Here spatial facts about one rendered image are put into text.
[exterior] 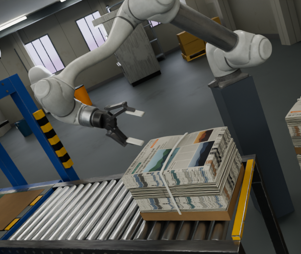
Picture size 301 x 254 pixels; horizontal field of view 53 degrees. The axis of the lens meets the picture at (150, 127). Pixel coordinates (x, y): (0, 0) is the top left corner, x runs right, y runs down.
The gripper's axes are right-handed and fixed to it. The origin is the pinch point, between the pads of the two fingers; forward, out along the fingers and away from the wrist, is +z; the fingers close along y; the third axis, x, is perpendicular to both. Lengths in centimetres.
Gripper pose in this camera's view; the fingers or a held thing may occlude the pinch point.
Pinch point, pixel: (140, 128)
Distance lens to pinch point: 119.2
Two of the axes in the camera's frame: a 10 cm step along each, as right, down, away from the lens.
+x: -3.8, 4.8, -7.9
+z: 9.2, 2.2, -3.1
